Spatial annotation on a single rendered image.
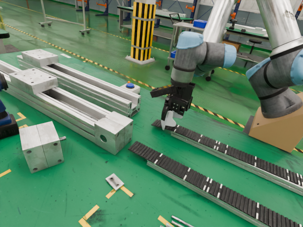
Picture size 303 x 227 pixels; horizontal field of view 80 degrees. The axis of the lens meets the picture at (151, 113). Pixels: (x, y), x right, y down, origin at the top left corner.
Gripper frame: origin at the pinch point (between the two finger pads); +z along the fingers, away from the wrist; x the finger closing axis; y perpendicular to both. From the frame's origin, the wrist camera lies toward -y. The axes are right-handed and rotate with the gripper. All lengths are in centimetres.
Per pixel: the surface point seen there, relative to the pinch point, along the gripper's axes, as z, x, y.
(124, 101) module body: -4.7, -4.3, -18.6
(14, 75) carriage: -8, -24, -61
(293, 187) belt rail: 1.5, -1.3, 47.2
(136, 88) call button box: -2.5, 14.3, -25.1
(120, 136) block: -2.6, -21.0, -7.1
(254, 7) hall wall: -63, 750, -40
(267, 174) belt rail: 1.4, -1.3, 39.5
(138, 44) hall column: 41, 269, -193
